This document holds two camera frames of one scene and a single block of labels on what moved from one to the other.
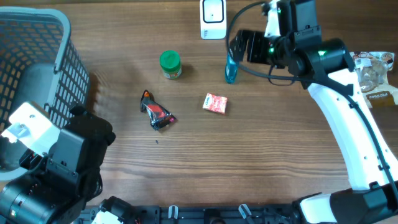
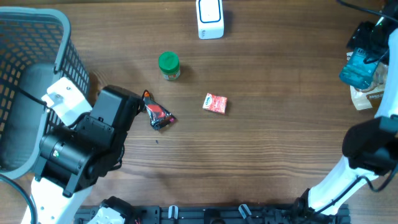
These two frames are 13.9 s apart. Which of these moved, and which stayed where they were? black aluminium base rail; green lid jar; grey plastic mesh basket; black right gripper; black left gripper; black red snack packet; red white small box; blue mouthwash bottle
Moved: blue mouthwash bottle; black left gripper; black right gripper
Stayed: black red snack packet; grey plastic mesh basket; black aluminium base rail; red white small box; green lid jar
